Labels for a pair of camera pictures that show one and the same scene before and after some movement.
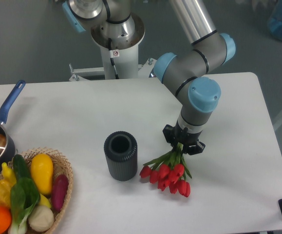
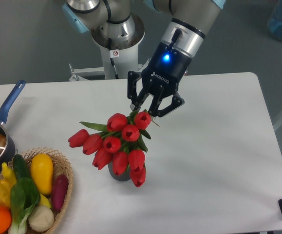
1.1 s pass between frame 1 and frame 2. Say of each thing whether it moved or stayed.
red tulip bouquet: moved
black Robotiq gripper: moved
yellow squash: stayed
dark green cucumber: stayed
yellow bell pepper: stayed
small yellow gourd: stayed
